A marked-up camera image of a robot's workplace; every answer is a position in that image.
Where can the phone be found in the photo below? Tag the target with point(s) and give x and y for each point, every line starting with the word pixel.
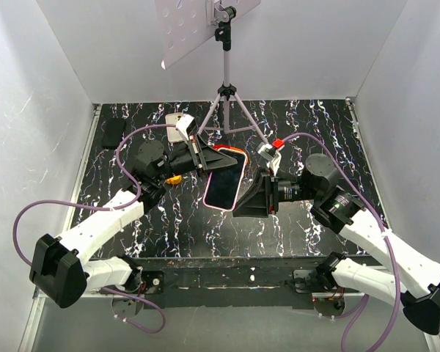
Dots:
pixel 223 185
pixel 173 134

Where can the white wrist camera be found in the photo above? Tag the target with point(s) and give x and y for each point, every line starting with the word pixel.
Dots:
pixel 185 126
pixel 271 153

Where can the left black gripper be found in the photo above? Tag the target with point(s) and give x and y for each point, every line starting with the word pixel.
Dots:
pixel 210 158

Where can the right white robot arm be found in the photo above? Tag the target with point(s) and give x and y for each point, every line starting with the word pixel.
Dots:
pixel 410 279

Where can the yellow blue toy block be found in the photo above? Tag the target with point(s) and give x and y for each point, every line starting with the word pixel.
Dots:
pixel 175 180

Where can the lilac tripod stand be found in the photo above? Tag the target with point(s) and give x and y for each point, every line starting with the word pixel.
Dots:
pixel 186 25

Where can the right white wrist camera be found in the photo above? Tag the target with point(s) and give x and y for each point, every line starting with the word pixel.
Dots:
pixel 271 153

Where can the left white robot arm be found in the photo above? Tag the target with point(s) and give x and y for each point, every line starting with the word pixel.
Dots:
pixel 62 266

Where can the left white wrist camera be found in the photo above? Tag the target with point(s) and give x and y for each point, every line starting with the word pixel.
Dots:
pixel 185 126

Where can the black phone case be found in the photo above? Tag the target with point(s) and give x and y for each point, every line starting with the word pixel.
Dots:
pixel 113 133

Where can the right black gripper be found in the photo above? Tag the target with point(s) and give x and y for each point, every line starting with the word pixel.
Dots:
pixel 255 203

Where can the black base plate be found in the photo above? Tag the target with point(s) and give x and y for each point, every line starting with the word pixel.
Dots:
pixel 233 282

